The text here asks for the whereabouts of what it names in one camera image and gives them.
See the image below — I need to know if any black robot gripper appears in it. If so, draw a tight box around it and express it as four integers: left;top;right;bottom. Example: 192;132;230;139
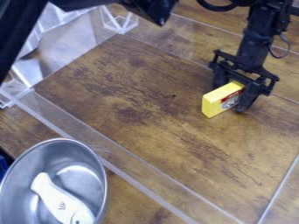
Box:
210;28;279;113

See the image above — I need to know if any yellow butter block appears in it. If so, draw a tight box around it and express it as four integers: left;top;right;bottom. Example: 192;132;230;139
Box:
200;81;245;118

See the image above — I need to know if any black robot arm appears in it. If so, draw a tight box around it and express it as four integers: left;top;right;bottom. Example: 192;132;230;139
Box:
0;0;299;112

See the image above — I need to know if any clear acrylic barrier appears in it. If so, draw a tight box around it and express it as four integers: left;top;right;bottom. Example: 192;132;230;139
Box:
0;3;139;109

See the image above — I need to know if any silver metal bowl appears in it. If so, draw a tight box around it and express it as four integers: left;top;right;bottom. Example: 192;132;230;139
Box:
0;138;108;224

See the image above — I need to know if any cream wooden fish toy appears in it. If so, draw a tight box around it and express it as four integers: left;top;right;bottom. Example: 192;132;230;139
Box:
31;172;95;224

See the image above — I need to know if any blue object at edge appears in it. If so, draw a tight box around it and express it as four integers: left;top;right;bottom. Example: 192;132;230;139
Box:
0;155;10;182

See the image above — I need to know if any black cable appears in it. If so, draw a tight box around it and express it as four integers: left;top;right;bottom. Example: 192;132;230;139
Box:
267;31;293;60

